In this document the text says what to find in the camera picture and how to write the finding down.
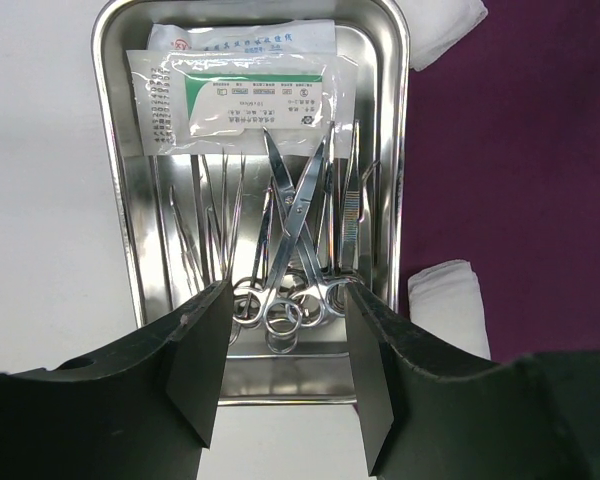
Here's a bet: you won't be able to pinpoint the purple surgical cloth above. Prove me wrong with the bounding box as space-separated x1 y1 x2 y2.
400 1 600 362

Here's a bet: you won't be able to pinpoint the steel scissors pair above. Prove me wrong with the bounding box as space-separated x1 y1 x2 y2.
262 134 331 336
262 127 351 354

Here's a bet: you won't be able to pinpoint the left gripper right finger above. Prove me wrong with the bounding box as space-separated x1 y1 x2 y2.
345 283 600 479

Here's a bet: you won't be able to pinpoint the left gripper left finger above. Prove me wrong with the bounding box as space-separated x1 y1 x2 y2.
0 281 233 479

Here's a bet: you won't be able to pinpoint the white green sterile pouch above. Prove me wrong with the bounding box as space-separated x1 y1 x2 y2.
127 50 358 158

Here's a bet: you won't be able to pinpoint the steel hemostat bottom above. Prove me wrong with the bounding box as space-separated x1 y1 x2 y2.
308 122 345 326

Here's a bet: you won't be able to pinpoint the white blue suture packet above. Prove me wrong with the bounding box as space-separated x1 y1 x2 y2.
147 20 337 54

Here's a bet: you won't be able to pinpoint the steel forceps tweezers ridged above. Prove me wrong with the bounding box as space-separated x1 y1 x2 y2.
339 120 360 271

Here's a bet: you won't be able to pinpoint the white gauze pad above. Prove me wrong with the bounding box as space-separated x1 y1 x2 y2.
407 259 491 360
399 0 488 71

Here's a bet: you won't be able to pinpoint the white gauze pad top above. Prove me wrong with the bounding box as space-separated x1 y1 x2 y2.
399 0 488 71

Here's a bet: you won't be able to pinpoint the white gauze pad middle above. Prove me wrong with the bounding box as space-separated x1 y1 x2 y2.
407 259 491 360

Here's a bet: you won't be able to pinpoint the stainless steel tray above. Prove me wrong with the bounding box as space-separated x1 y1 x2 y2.
91 1 409 406

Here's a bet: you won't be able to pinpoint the slim steel probe tweezers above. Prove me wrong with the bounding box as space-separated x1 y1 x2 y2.
200 152 246 281

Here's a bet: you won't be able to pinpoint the steel hemostat long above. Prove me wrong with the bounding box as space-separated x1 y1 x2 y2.
233 181 274 328

